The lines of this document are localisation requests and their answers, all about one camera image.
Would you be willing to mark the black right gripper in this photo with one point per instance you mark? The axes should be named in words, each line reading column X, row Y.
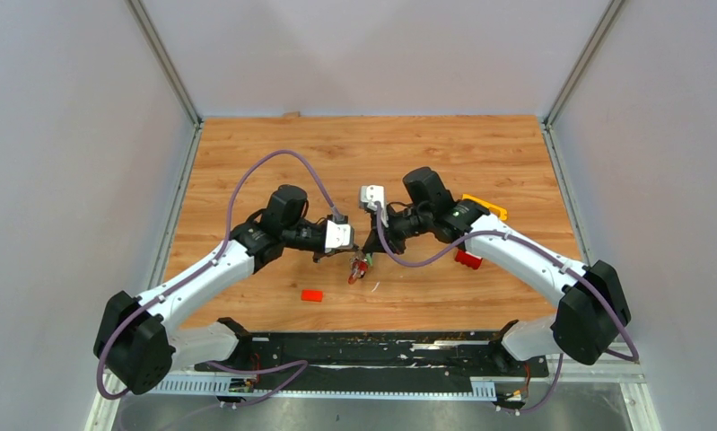
column 397, row 245

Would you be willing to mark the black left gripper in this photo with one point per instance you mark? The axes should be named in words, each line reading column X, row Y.
column 323, row 253

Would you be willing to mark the metal key organizer red handle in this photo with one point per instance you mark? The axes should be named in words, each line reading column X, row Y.
column 358, row 268

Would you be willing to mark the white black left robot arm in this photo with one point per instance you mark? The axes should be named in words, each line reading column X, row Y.
column 140, row 339

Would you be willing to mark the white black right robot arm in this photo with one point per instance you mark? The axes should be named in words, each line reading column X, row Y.
column 591, row 311

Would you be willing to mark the small orange red block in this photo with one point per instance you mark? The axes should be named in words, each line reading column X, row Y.
column 309, row 295

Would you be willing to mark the red tray with white slots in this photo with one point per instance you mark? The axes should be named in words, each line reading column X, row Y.
column 468, row 260

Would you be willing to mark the yellow plastic piece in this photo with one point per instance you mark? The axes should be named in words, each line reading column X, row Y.
column 500, row 212

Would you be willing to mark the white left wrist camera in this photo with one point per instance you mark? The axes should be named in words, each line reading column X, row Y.
column 338, row 236

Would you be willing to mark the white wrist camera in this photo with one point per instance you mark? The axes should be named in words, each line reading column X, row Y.
column 338, row 236
column 371, row 197

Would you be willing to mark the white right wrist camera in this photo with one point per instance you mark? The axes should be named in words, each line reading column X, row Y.
column 371, row 197

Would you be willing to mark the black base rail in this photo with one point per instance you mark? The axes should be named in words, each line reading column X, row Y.
column 384, row 361

